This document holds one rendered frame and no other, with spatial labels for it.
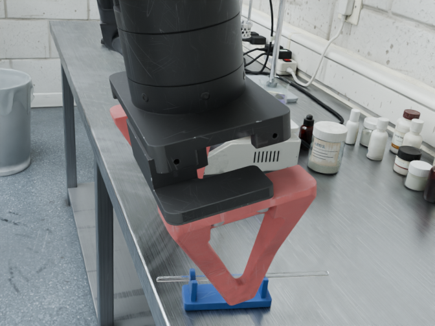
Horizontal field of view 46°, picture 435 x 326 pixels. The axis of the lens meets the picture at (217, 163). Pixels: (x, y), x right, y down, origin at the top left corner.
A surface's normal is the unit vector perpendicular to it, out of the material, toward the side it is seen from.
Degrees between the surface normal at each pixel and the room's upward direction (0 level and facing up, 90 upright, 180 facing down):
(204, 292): 0
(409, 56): 90
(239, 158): 90
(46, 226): 0
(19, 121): 94
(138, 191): 0
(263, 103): 11
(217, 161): 90
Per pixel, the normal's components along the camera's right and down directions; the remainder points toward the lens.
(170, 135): -0.10, -0.87
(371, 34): -0.93, 0.08
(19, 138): 0.84, 0.36
